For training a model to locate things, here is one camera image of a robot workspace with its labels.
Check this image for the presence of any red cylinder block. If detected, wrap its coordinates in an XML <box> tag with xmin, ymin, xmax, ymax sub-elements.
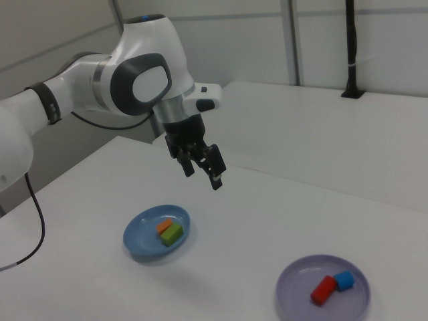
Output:
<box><xmin>310</xmin><ymin>275</ymin><xmax>337</xmax><ymax>306</ymax></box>

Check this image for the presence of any green rectangular block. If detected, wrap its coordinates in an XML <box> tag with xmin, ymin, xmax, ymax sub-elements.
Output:
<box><xmin>159</xmin><ymin>223</ymin><xmax>184</xmax><ymax>247</ymax></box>

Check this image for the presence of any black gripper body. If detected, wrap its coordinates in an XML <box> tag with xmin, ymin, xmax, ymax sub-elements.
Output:
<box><xmin>162</xmin><ymin>113</ymin><xmax>208</xmax><ymax>158</ymax></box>

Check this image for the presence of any blue plate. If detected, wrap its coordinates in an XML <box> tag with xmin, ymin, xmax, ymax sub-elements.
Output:
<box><xmin>122</xmin><ymin>204</ymin><xmax>191</xmax><ymax>263</ymax></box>

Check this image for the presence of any black camera stand pole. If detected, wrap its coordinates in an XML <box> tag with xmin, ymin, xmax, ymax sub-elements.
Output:
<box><xmin>340</xmin><ymin>0</ymin><xmax>366</xmax><ymax>100</ymax></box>

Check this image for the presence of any orange rectangular block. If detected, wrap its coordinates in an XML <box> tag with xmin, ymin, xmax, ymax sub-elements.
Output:
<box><xmin>156</xmin><ymin>219</ymin><xmax>174</xmax><ymax>235</ymax></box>

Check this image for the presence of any lilac plate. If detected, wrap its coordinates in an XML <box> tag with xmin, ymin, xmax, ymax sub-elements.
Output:
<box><xmin>276</xmin><ymin>254</ymin><xmax>371</xmax><ymax>321</ymax></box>

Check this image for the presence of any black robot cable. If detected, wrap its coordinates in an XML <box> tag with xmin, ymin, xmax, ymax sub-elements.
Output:
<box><xmin>0</xmin><ymin>110</ymin><xmax>155</xmax><ymax>272</ymax></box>

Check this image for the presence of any small blue block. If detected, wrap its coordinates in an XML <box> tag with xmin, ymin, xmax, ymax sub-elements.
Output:
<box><xmin>333</xmin><ymin>270</ymin><xmax>355</xmax><ymax>292</ymax></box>

